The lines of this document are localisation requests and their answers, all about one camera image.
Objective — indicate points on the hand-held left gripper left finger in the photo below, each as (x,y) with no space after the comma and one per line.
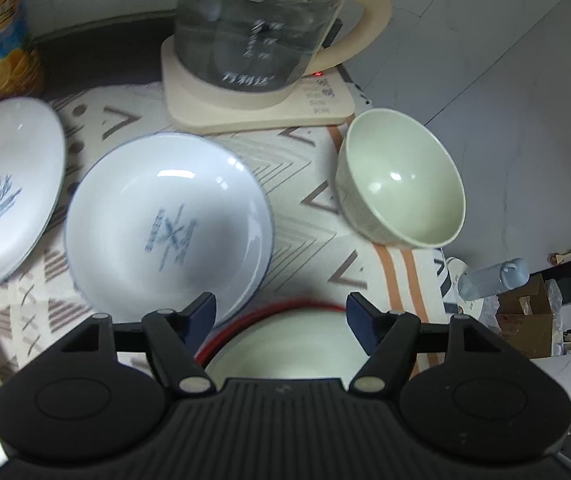
(201,312)

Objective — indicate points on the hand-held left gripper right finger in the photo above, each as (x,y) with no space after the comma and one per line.
(360,317)

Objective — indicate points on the white plate with cross print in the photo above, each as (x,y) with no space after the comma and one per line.
(165,230)

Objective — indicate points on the white plate with script print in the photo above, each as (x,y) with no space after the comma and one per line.
(5,195)

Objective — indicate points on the red-rimmed white bowl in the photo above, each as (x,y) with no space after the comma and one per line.
(285,345)

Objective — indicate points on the patterned tablecloth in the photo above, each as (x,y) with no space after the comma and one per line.
(305,195)

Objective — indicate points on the pale green bowl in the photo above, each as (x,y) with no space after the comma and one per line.
(405,185)

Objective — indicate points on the clear bottle with blue cap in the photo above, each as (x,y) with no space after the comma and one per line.
(495,280)

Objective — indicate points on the cardboard box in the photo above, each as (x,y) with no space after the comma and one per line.
(525,325)

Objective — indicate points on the cream kettle base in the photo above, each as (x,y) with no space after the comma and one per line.
(265,110)

